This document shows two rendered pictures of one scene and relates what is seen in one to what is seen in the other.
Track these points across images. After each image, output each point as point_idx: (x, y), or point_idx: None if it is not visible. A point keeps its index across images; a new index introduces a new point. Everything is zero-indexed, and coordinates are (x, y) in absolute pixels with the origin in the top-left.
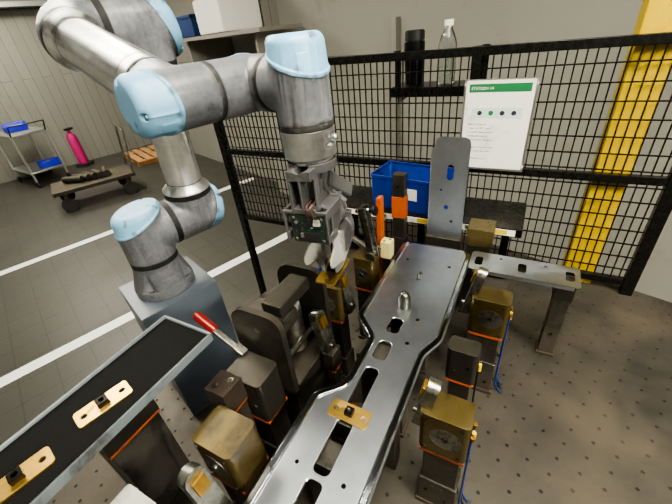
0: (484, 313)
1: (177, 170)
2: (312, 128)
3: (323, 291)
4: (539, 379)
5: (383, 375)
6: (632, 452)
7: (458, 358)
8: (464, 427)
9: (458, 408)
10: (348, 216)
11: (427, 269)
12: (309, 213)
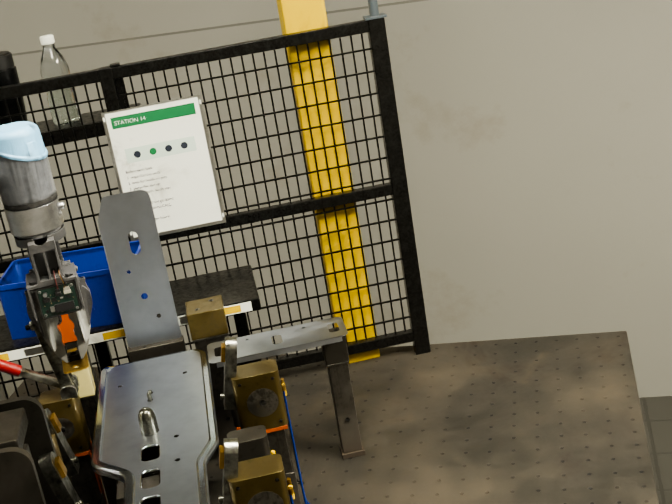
0: (253, 396)
1: None
2: (46, 200)
3: (46, 425)
4: (358, 483)
5: (167, 495)
6: (473, 497)
7: (245, 452)
8: (276, 471)
9: (264, 463)
10: (84, 283)
11: (156, 385)
12: (58, 281)
